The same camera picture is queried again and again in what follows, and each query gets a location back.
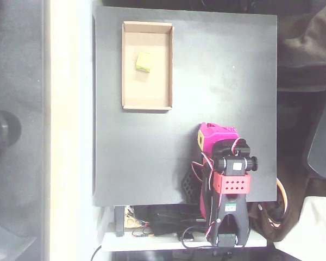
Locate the green cube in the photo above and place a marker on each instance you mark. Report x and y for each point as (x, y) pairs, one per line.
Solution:
(144, 62)

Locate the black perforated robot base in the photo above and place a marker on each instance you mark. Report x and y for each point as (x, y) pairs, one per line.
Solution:
(188, 187)

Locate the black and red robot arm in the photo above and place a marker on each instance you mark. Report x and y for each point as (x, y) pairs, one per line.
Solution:
(233, 212)

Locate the cardboard box tray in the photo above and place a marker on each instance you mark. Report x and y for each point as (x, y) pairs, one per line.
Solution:
(146, 89)

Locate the black office chair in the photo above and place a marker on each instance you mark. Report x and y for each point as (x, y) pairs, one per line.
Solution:
(322, 146)

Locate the brown bag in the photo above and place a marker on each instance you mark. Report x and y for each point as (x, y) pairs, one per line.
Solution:
(263, 220)

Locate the small black controller board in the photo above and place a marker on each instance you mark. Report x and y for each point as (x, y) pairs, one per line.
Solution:
(187, 237)

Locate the brown jacket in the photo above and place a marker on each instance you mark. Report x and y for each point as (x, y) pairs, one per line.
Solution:
(309, 46)

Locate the small wooden piece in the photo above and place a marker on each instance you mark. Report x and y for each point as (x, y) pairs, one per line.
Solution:
(130, 222)

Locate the white shelf board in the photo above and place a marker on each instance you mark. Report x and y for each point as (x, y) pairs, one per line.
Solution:
(152, 242)

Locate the white cloth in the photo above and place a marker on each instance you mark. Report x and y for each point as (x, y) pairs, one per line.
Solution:
(315, 228)

